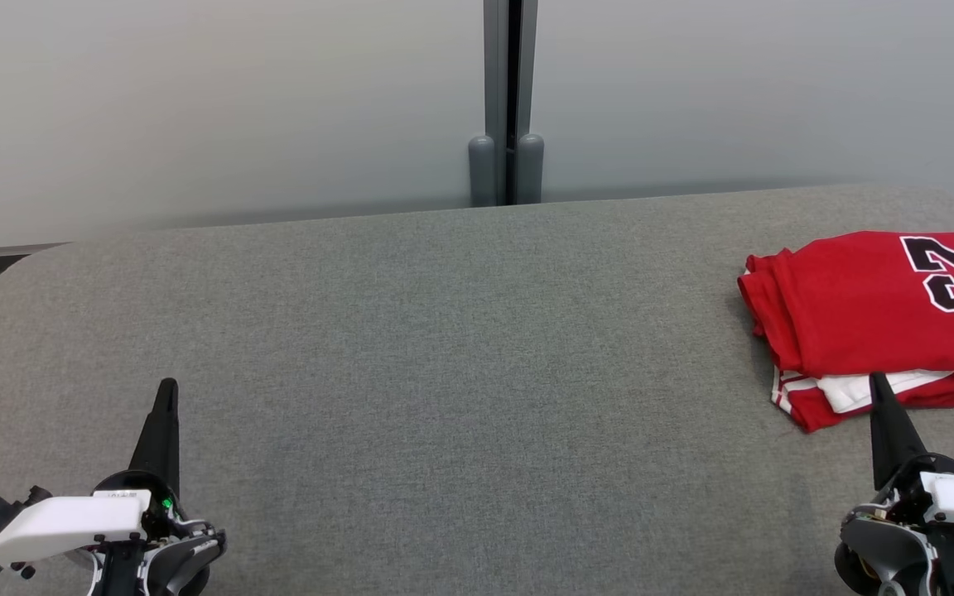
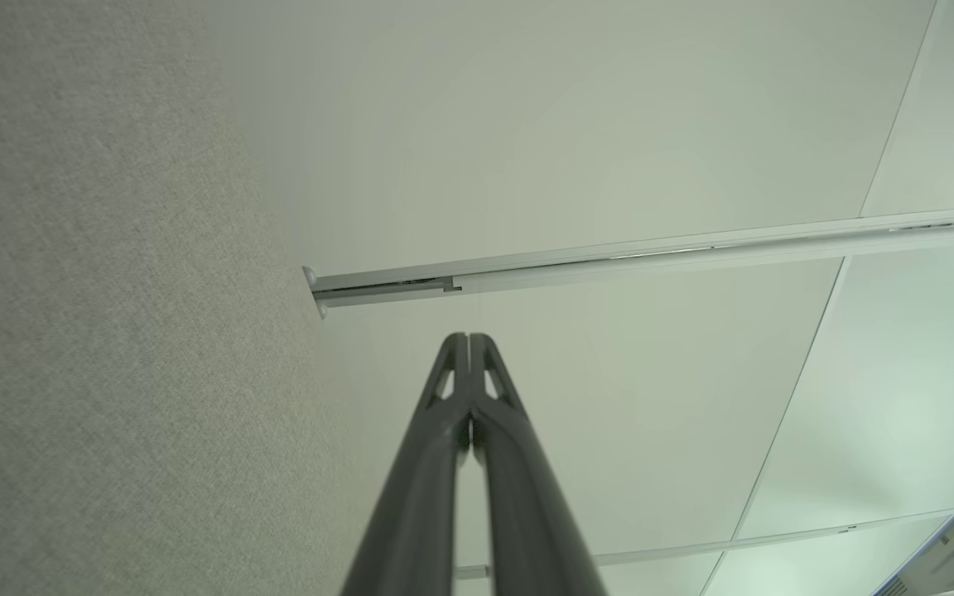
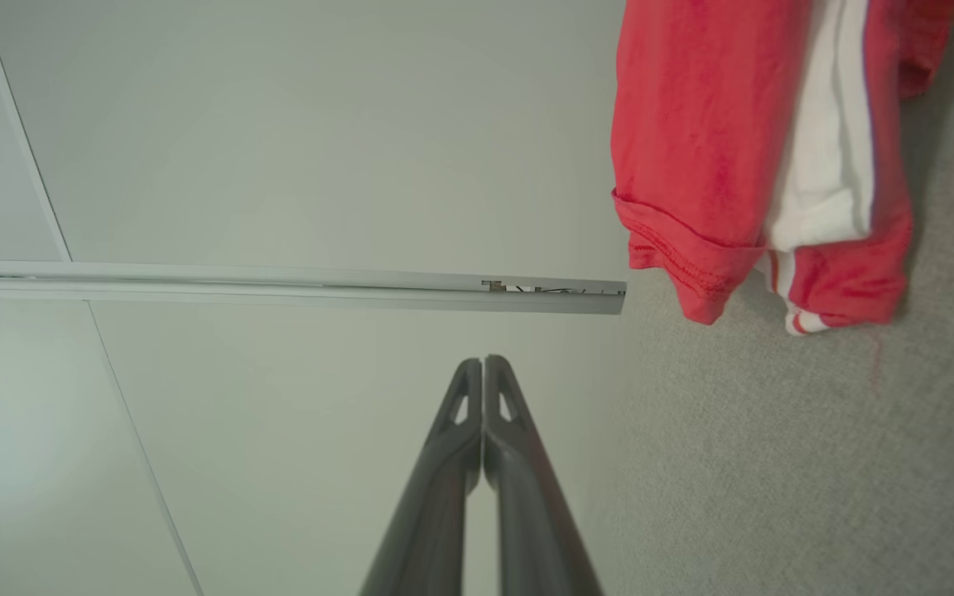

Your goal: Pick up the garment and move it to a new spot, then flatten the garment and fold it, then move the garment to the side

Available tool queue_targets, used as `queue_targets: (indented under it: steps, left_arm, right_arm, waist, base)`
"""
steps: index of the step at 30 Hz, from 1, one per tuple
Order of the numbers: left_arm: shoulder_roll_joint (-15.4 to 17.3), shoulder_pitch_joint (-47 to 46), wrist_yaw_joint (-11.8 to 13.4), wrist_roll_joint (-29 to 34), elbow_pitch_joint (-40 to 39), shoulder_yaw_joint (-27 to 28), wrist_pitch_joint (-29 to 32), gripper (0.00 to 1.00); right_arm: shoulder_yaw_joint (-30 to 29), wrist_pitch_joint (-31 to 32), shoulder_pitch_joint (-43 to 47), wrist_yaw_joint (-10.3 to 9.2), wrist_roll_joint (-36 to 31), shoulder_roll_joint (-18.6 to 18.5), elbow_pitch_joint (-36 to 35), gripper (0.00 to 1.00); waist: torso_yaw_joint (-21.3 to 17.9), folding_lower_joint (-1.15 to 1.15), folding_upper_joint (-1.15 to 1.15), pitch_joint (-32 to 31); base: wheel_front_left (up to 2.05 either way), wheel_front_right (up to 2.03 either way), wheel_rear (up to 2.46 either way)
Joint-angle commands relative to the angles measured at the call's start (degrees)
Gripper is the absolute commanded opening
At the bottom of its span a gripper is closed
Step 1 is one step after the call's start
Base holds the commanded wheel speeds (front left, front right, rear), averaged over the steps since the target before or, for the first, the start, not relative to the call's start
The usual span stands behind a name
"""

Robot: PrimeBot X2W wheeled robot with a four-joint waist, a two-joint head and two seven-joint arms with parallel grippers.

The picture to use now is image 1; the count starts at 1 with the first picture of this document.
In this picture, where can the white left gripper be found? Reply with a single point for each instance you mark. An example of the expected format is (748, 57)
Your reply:
(71, 521)

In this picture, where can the red and white t-shirt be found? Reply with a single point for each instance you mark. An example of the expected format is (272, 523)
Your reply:
(858, 306)

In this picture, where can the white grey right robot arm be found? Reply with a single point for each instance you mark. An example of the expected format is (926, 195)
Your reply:
(891, 555)

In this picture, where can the grey partition post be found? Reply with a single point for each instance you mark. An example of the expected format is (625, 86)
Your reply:
(498, 83)

